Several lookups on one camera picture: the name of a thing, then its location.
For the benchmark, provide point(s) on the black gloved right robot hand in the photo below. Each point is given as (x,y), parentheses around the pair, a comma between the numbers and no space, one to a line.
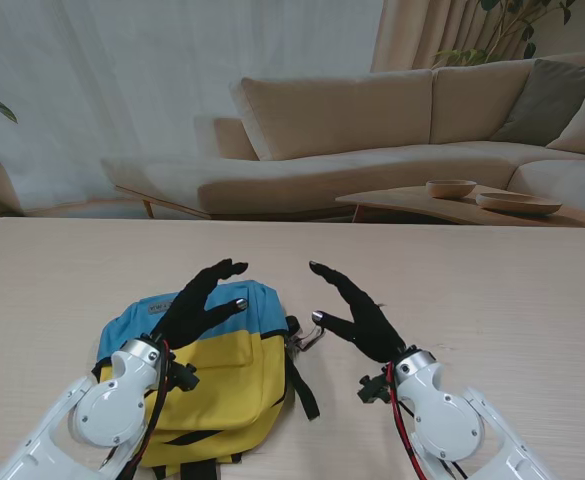
(367,325)

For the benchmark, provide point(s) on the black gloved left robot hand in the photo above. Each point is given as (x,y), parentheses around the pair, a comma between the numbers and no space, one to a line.
(187,315)

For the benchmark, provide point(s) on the blue and yellow school backpack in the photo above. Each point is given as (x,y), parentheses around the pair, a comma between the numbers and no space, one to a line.
(232,380)

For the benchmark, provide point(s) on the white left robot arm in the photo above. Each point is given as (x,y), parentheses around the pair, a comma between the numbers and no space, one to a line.
(107,405)

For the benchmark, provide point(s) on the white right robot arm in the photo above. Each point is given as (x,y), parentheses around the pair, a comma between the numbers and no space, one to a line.
(447,415)

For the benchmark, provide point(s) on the wooden coffee table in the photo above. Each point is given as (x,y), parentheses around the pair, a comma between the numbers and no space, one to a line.
(397,200)

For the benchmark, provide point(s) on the small deep wooden bowl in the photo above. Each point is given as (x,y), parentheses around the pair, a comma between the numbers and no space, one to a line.
(451,190)

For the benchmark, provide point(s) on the beige sofa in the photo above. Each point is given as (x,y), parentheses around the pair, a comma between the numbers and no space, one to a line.
(347,165)

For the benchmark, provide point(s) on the wide shallow wooden bowl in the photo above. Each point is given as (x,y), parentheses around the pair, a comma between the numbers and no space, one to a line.
(517,204)

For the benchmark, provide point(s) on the white sheer curtain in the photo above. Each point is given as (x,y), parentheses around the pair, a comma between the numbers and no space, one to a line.
(122,75)

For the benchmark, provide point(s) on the tall green leafy plant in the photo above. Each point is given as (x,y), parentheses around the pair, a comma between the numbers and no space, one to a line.
(464,56)

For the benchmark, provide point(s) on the grey sofa cushion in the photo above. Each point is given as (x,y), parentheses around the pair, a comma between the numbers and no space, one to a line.
(547,100)

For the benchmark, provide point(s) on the beige curtain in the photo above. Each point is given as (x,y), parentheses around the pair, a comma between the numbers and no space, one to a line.
(402,35)

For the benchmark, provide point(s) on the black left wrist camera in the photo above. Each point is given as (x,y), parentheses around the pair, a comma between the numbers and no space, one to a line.
(186,377)

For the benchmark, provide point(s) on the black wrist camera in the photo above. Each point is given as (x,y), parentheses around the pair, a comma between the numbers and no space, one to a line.
(372,390)
(186,377)

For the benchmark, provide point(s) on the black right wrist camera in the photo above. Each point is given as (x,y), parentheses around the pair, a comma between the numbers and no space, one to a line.
(372,390)

